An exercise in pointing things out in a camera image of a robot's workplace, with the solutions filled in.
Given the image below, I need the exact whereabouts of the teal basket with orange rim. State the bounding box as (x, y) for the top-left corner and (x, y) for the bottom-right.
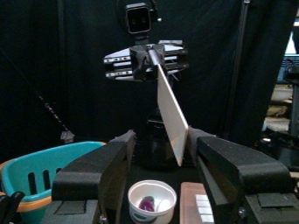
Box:
(0, 141), (108, 224)

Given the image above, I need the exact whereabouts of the grey frame corner connector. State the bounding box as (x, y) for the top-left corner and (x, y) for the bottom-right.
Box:
(60, 129), (76, 144)

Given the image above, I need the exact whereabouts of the white container on shelf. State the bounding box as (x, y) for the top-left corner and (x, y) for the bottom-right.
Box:
(270, 87), (294, 102)

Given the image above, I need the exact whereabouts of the white card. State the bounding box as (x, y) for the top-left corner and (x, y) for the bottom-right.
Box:
(145, 48), (190, 168)

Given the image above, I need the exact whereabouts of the white segmented toy block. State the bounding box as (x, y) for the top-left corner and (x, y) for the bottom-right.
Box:
(193, 193), (216, 224)

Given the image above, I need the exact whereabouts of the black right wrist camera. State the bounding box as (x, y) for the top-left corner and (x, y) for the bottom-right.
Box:
(124, 2), (161, 42)

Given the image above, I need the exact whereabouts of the purple toy piece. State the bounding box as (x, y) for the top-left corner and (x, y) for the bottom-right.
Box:
(137, 195), (156, 213)

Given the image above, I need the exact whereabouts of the white round cup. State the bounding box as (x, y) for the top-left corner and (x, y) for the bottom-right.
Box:
(126, 179), (178, 224)

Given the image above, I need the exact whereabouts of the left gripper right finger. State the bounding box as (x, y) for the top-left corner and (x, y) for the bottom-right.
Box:
(185, 126), (299, 224)

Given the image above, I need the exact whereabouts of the computer monitor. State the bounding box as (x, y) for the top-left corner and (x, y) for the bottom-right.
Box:
(276, 20), (299, 84)

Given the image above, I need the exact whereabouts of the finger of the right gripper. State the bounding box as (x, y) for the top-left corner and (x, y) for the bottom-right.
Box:
(128, 44), (157, 83)
(153, 43), (168, 74)

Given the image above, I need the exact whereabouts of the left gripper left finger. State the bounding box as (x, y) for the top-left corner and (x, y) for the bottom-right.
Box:
(39, 129), (137, 224)

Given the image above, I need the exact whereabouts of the black vertical frame pole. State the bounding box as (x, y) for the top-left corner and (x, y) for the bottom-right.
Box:
(222, 0), (250, 139)

